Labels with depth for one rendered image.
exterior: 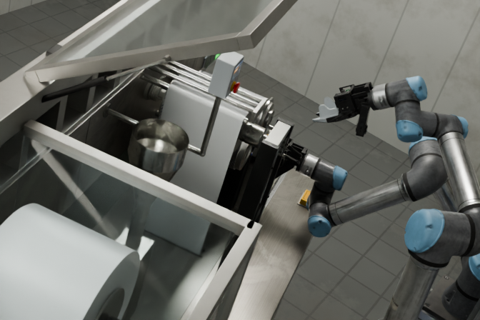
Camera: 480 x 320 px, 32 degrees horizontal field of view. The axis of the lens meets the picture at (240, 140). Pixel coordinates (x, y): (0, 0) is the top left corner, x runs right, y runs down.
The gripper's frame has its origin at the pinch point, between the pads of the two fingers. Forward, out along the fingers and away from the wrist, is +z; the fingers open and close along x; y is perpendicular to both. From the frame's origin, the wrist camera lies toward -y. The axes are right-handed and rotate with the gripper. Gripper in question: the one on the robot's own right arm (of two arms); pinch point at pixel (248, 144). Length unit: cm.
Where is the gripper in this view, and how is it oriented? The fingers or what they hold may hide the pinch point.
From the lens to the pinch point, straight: 287.7
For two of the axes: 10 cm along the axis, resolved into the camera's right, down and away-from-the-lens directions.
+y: 2.5, -8.0, -5.5
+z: -9.0, -4.0, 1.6
